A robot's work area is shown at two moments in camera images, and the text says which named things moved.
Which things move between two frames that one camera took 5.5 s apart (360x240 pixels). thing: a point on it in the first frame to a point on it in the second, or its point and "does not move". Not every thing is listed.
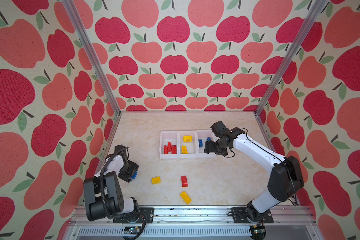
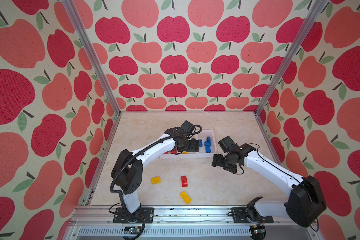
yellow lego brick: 156,180 does not move
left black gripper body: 127,170 to 189,146
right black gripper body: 215,147 to 223,162
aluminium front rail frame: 196,223 does not move
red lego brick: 184,181 does not move
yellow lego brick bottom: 186,197 does not move
